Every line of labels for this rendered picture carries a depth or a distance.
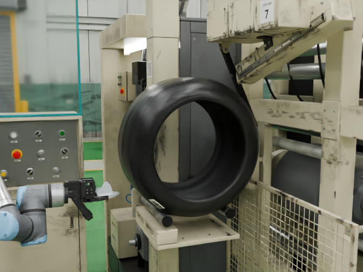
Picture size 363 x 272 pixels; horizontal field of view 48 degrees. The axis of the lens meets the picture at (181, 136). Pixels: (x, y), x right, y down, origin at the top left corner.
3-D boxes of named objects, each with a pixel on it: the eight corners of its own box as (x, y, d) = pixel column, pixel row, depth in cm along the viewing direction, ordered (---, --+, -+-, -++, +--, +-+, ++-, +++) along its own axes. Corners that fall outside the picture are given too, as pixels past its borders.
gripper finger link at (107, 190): (120, 183, 158) (96, 185, 155) (120, 198, 159) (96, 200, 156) (119, 181, 161) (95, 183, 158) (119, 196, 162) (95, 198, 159)
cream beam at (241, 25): (204, 42, 194) (205, 11, 192) (250, 44, 202) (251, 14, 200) (276, 27, 137) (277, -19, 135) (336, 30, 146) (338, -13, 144)
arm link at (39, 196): (17, 215, 151) (16, 189, 154) (52, 211, 155) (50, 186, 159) (15, 210, 143) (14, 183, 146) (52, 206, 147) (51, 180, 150)
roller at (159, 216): (149, 202, 193) (140, 203, 192) (148, 192, 193) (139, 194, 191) (173, 226, 161) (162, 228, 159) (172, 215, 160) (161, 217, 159)
